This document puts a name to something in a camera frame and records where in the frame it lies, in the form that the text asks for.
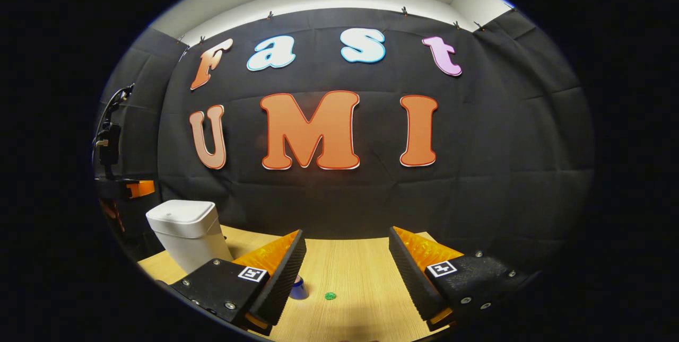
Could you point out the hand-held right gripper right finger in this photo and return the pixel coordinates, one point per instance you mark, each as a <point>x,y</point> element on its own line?
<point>414,278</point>

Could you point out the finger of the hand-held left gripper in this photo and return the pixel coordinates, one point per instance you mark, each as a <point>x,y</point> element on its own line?
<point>114,187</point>

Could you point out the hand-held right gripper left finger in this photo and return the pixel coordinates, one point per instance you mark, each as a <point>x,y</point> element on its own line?
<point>281,283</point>

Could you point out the blue pop can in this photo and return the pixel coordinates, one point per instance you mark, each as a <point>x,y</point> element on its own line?
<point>298,291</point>

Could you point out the white desktop garbage bin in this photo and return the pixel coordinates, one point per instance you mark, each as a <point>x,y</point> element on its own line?
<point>185,230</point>

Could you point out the wooden desktop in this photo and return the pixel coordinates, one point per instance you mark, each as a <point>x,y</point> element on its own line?
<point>355,278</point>

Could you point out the black backdrop cloth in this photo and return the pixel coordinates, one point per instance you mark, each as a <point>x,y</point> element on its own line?
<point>504,146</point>

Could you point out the row of black cloth clips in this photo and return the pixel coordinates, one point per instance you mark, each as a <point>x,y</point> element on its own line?
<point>404,11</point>

